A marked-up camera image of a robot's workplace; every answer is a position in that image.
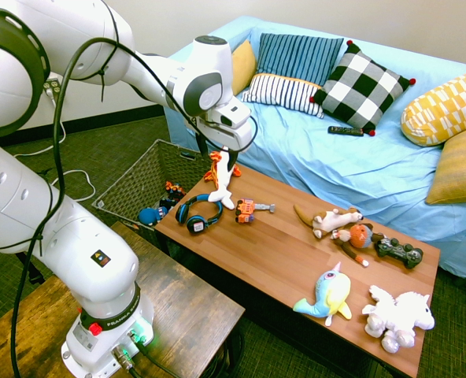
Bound brown orange plush monkey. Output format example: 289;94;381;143
330;222;386;269

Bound reddish wooden coffee table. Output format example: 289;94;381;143
153;163;442;378

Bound blue striped pillow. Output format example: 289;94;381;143
255;32;345;87

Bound yellow striped pillow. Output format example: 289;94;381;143
425;124;466;206

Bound brown white plush dog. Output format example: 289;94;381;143
293;203;365;240

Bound white plush unicorn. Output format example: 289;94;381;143
361;284;436;353

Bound blue black headphones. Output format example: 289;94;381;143
175;193;224;236

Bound black orange robot toy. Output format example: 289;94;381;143
158;180;187;211

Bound white floor cable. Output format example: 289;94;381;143
13;88;97;203

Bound blue plush toy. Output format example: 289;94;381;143
138;206;168;228

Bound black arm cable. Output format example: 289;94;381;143
9;0;259;378

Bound black base cable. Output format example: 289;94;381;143
113;333;187;378

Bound black remote control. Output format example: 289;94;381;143
327;124;365;137

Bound dark rustic wooden stand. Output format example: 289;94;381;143
0;220;246;378

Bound light blue covered sofa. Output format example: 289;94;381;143
163;15;466;284

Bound yellow white patterned bolster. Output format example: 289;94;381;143
400;65;466;148

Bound blue yellow plush narwhal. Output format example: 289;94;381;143
292;261;353;328

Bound dark woven wicker basket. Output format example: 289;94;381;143
91;139;215;253

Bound black white checkered pillow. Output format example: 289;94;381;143
309;39;417;137

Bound white orange plush fish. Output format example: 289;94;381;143
202;146;242;211

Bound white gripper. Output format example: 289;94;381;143
194;102;254;168

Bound plain yellow pillow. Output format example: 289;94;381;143
231;39;257;97

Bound black game controller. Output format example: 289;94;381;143
375;236;424;270

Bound white navy striped pillow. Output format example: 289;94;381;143
241;72;325;119

